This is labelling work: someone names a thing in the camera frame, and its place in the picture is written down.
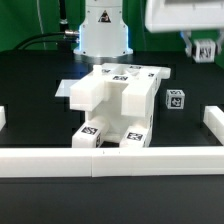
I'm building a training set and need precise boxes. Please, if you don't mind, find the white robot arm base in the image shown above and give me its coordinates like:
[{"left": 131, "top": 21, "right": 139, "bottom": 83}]
[{"left": 74, "top": 0, "right": 133, "bottom": 62}]

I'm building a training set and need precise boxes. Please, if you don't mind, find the white chair seat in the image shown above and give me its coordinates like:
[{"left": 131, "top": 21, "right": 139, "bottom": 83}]
[{"left": 85, "top": 85, "right": 155, "bottom": 144}]

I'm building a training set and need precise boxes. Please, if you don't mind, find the white marker base plate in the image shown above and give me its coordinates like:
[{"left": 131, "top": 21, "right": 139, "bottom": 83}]
[{"left": 55, "top": 79, "right": 78, "bottom": 97}]

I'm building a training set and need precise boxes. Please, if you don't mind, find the white U-shaped obstacle fence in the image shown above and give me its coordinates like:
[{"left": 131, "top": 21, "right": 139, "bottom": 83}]
[{"left": 0, "top": 106, "right": 224, "bottom": 179}]

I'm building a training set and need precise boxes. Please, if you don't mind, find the black cable bundle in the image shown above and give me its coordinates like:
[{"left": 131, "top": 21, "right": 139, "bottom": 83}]
[{"left": 13, "top": 0, "right": 81, "bottom": 52}]

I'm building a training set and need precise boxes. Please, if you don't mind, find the white tagged cube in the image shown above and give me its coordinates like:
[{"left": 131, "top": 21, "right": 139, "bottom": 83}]
[
  {"left": 193, "top": 39, "right": 216, "bottom": 63},
  {"left": 166, "top": 89, "right": 185, "bottom": 109}
]

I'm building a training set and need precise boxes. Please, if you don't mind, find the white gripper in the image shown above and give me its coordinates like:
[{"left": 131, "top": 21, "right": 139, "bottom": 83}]
[{"left": 145, "top": 0, "right": 224, "bottom": 57}]

